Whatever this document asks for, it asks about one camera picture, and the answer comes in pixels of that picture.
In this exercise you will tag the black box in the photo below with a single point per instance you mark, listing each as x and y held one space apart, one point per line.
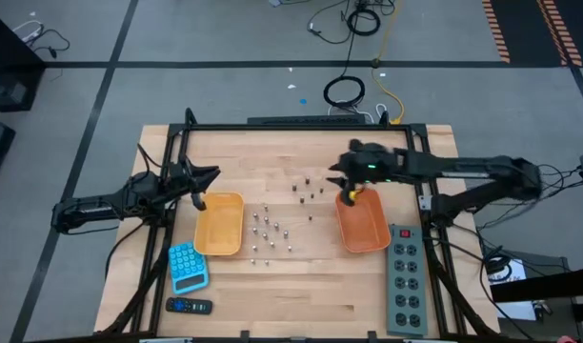
8 90

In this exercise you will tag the grey-green power strip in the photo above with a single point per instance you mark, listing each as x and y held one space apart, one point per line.
406 281

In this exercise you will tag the orange plastic bin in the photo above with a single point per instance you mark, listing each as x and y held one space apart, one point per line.
363 224

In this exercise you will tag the black mat with orange stripes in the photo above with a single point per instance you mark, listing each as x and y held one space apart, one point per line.
529 24

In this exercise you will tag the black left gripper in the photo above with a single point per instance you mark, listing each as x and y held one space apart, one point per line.
183 175

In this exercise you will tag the yellow plastic bin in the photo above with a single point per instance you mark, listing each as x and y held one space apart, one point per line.
220 224

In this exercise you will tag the white paper sheet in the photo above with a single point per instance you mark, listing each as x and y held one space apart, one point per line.
513 276

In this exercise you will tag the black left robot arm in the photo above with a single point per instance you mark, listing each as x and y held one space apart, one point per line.
96 207

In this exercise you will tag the black remote control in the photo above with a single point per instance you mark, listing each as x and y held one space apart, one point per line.
189 305

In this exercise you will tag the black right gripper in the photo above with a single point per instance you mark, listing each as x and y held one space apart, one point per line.
367 167

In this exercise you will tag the small red object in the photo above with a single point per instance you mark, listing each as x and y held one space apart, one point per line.
565 339

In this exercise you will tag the blue calculator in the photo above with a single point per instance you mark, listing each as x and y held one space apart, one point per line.
188 268

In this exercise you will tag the silver metal bracket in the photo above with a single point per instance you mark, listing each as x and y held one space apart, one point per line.
425 202

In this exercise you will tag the small yellow tag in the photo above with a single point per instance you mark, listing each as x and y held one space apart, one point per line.
354 194

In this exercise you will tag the black aluminium table frame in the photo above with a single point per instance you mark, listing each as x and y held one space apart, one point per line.
296 127

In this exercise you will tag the long black bar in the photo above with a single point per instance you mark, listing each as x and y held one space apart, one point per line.
306 119

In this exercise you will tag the black cabinet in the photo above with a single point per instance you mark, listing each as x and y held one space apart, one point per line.
6 38

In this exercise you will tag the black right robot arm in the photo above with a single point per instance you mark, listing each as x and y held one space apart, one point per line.
463 167

